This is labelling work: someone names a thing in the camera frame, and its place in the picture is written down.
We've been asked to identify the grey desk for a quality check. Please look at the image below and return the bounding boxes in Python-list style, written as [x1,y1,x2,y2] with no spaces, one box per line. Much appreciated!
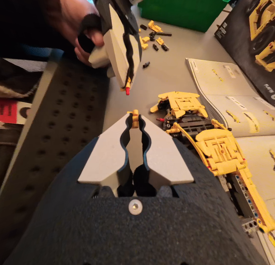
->
[103,5,275,265]

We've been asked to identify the black dimpled mat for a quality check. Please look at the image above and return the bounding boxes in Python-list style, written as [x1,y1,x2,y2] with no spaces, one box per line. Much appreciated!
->
[0,59,110,248]

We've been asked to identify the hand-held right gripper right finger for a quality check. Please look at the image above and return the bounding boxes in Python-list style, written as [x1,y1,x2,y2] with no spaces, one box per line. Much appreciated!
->
[133,114,195,198]

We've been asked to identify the red and white card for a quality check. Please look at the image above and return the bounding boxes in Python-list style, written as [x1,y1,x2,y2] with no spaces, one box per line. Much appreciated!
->
[0,98,32,125]

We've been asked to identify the yellow brick toy car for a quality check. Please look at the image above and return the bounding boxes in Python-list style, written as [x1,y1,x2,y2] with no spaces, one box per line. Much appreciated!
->
[150,91,275,241]

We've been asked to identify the person's left forearm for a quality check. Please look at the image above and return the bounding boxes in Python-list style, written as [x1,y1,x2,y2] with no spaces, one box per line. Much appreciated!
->
[0,0,59,55]

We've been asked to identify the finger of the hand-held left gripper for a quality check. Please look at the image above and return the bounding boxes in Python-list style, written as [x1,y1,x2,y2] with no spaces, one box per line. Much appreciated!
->
[103,3,131,91]
[127,32,143,85]

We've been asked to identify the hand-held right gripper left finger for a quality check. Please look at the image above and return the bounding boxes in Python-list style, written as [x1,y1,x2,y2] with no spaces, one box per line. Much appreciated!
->
[77,113,135,198]

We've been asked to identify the person's left hand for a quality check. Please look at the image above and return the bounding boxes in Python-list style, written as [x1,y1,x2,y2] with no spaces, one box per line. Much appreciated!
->
[46,0,106,67]

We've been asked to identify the dark toy car box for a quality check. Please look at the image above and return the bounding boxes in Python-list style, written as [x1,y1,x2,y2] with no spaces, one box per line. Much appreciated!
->
[214,0,275,107]

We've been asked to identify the loose yellow and black bricks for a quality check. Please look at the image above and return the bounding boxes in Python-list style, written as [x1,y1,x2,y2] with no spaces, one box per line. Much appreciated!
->
[139,20,172,69]

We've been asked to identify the green storage bin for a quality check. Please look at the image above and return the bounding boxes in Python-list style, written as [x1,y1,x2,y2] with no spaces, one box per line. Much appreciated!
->
[137,0,233,33]

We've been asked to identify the instruction booklet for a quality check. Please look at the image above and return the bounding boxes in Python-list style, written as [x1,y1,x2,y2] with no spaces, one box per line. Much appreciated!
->
[185,58,275,265]

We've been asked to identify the yellow pin connector brick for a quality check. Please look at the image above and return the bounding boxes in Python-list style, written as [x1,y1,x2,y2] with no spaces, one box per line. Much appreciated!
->
[127,109,140,129]

